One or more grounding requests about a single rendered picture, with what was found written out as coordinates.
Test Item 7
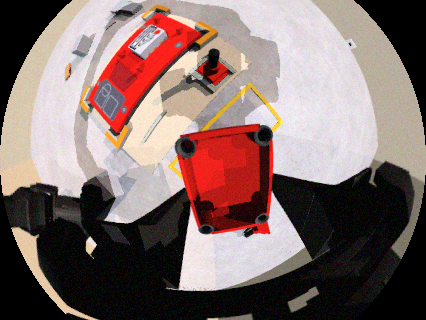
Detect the tan wooden block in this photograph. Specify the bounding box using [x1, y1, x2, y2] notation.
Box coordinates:
[65, 64, 71, 80]

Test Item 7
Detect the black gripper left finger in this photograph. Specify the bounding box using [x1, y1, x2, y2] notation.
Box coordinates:
[81, 188, 190, 290]

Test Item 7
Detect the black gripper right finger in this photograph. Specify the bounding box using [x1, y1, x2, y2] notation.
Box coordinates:
[272, 167, 371, 260]

